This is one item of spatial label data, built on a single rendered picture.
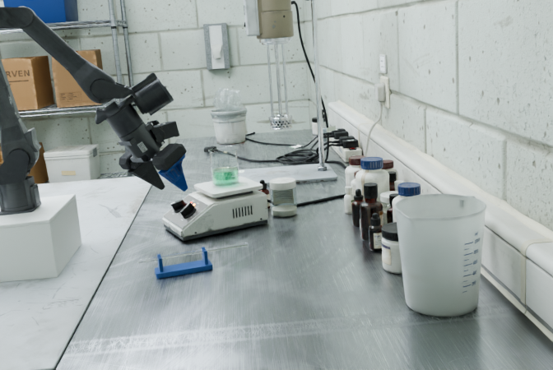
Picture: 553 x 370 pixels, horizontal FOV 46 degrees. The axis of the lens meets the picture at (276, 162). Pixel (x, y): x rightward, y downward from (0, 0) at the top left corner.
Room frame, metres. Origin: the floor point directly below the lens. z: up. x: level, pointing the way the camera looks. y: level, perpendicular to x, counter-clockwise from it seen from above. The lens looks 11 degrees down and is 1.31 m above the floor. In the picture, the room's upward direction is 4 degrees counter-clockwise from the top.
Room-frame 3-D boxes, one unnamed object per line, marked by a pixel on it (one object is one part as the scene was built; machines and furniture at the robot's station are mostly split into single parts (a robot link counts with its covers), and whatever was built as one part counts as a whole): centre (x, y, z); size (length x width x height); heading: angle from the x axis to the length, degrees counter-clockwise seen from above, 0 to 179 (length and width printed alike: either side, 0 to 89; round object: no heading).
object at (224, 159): (1.40, 0.12, 1.03); 0.07 x 0.06 x 0.08; 140
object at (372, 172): (1.37, -0.20, 0.96); 0.07 x 0.07 x 0.13
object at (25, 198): (1.23, 0.50, 1.04); 0.07 x 0.07 x 0.06; 1
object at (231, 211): (1.39, 0.13, 0.94); 0.22 x 0.13 x 0.08; 117
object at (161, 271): (1.11, 0.18, 0.92); 0.10 x 0.03 x 0.04; 106
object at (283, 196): (1.44, -0.01, 0.94); 0.06 x 0.06 x 0.08
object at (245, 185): (1.40, 0.11, 0.98); 0.12 x 0.12 x 0.01; 27
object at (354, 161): (1.50, -0.19, 0.95); 0.06 x 0.06 x 0.11
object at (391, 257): (1.06, -0.20, 0.94); 0.07 x 0.07 x 0.07
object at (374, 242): (1.16, -0.17, 0.94); 0.03 x 0.03 x 0.07
